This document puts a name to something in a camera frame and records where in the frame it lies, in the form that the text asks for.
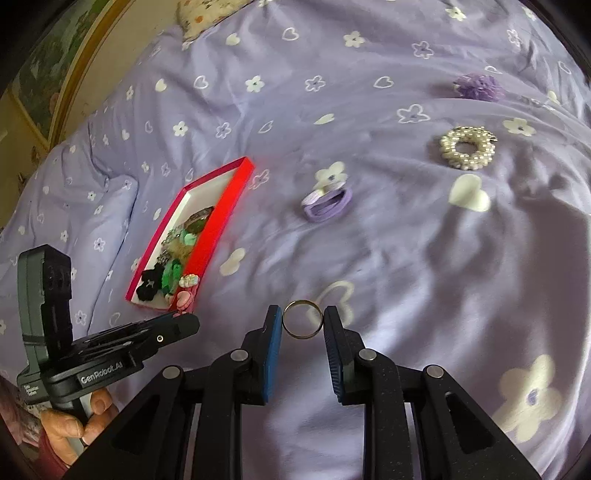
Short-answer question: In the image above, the black fabric scrunchie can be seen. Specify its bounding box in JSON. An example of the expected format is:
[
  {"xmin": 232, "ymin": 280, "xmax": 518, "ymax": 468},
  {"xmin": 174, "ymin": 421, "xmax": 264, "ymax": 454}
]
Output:
[{"xmin": 135, "ymin": 264, "xmax": 164, "ymax": 302}]

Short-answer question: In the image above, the green braided bracelet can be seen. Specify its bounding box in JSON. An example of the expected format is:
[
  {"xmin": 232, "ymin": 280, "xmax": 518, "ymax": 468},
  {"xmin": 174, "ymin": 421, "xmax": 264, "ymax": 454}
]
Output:
[{"xmin": 161, "ymin": 258, "xmax": 184, "ymax": 296}]

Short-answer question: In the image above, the gold ring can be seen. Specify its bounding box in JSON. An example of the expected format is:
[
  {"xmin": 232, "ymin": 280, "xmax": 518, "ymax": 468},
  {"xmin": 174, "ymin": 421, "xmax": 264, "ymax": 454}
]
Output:
[{"xmin": 280, "ymin": 299, "xmax": 325, "ymax": 340}]

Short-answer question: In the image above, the person's left hand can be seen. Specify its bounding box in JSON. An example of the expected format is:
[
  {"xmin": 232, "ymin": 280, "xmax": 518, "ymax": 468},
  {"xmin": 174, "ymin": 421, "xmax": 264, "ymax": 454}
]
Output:
[{"xmin": 41, "ymin": 388, "xmax": 119, "ymax": 466}]

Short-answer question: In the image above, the pink hair clip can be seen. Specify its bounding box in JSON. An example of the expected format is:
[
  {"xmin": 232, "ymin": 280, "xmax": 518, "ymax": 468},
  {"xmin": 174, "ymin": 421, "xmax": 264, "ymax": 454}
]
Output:
[{"xmin": 175, "ymin": 274, "xmax": 200, "ymax": 312}]

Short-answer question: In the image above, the yellow hair claw clip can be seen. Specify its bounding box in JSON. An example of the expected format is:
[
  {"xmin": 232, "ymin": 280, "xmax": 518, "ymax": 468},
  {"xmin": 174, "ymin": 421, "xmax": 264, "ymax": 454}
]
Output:
[{"xmin": 162, "ymin": 238, "xmax": 192, "ymax": 263}]

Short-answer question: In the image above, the light green bow tie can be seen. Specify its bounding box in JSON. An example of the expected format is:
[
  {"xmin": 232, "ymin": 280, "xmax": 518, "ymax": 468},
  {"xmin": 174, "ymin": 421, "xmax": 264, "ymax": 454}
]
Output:
[{"xmin": 179, "ymin": 230, "xmax": 198, "ymax": 252}]

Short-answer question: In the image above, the green face wrist watch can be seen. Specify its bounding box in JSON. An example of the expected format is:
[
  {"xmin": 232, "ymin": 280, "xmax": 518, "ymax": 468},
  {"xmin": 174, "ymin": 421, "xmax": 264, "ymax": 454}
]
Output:
[{"xmin": 183, "ymin": 206, "xmax": 214, "ymax": 235}]

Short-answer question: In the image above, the red shallow box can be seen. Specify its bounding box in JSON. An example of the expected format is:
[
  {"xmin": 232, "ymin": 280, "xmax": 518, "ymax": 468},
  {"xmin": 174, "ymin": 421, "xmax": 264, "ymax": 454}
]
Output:
[{"xmin": 125, "ymin": 157, "xmax": 254, "ymax": 311}]

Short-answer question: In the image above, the purple floral bed quilt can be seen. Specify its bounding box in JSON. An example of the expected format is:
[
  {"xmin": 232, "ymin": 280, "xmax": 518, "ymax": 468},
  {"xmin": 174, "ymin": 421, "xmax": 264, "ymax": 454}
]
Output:
[{"xmin": 1, "ymin": 1, "xmax": 590, "ymax": 479}]

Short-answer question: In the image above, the cartoon print pillow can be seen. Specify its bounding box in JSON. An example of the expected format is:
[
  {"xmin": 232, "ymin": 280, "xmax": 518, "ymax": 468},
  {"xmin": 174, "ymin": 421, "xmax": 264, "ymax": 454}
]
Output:
[{"xmin": 176, "ymin": 0, "xmax": 252, "ymax": 42}]

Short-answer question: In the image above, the framed wall picture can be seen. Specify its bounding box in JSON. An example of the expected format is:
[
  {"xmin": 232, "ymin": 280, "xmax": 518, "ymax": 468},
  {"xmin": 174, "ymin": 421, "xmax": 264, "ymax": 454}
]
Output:
[{"xmin": 1, "ymin": 1, "xmax": 131, "ymax": 151}]

